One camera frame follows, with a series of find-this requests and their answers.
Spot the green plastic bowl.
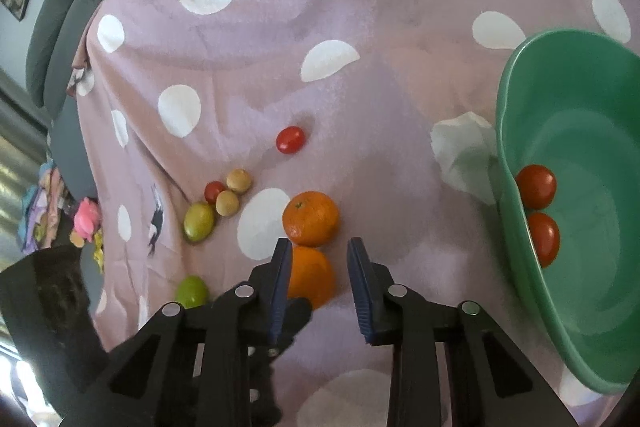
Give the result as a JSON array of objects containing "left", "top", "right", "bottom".
[{"left": 496, "top": 28, "right": 639, "bottom": 395}]

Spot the lower tomato in bowl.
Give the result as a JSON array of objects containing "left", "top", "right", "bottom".
[{"left": 527, "top": 211, "right": 561, "bottom": 269}]

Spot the yellow-green plum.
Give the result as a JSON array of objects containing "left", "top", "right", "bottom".
[{"left": 183, "top": 202, "right": 216, "bottom": 243}]

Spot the lone cherry tomato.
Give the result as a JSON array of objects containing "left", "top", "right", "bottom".
[{"left": 276, "top": 126, "right": 307, "bottom": 155}]

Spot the grey sofa cushion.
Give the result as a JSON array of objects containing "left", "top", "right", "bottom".
[{"left": 25, "top": 0, "right": 102, "bottom": 200}]

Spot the far tan longan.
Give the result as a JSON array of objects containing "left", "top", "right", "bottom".
[{"left": 226, "top": 168, "right": 253, "bottom": 194}]

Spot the upper tomato in bowl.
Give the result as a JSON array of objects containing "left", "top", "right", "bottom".
[{"left": 515, "top": 164, "right": 558, "bottom": 210}]

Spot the orange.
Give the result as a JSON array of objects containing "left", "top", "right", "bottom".
[
  {"left": 282, "top": 191, "right": 341, "bottom": 248},
  {"left": 288, "top": 246, "right": 336, "bottom": 311}
]

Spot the near tan longan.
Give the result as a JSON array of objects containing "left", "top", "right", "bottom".
[{"left": 215, "top": 190, "right": 240, "bottom": 217}]

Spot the pink plush toy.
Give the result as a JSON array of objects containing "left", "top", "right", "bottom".
[{"left": 74, "top": 197, "right": 102, "bottom": 242}]

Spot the yellow snack packet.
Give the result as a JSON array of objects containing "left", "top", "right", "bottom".
[{"left": 93, "top": 229, "right": 104, "bottom": 274}]

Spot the pink polka dot blanket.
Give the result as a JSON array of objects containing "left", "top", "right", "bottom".
[{"left": 74, "top": 0, "right": 639, "bottom": 426}]

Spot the tomato in bowl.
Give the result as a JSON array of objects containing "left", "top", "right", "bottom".
[
  {"left": 515, "top": 164, "right": 558, "bottom": 210},
  {"left": 527, "top": 211, "right": 561, "bottom": 269}
]

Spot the cherry tomato by longans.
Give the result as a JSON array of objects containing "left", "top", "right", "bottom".
[{"left": 204, "top": 181, "right": 227, "bottom": 207}]

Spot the green plum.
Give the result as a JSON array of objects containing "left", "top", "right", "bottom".
[{"left": 174, "top": 275, "right": 209, "bottom": 309}]

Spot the tan longan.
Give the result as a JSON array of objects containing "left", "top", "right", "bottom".
[
  {"left": 226, "top": 168, "right": 253, "bottom": 194},
  {"left": 215, "top": 190, "right": 240, "bottom": 217}
]

